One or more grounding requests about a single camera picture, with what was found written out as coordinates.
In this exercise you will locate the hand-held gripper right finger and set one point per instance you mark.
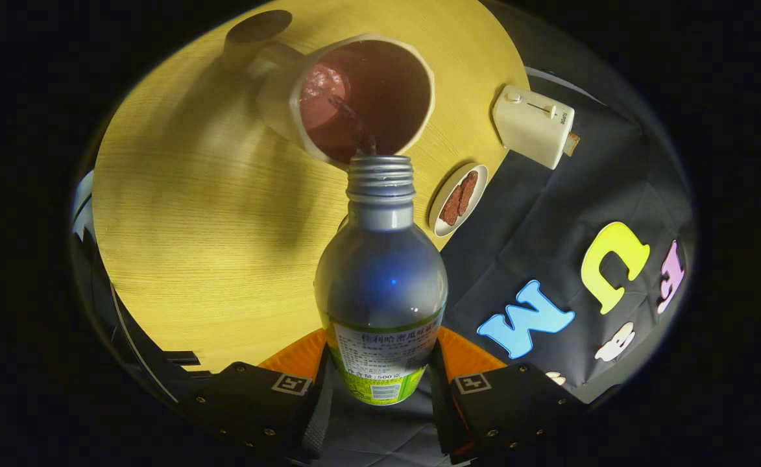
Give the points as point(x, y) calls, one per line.
point(516, 402)

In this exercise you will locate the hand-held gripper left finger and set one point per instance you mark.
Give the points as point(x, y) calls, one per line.
point(250, 402)

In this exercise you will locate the silver juice bottle green label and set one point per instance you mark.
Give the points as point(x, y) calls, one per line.
point(380, 279)

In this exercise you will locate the wooden table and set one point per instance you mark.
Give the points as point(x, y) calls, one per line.
point(192, 227)

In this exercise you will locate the brown meat strips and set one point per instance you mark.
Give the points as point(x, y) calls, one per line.
point(459, 198)

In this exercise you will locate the round white plate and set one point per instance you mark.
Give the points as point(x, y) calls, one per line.
point(479, 185)

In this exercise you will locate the toast bread slice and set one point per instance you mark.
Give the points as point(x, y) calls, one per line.
point(573, 144)

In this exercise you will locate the white toaster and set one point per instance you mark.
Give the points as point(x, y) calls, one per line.
point(529, 126)

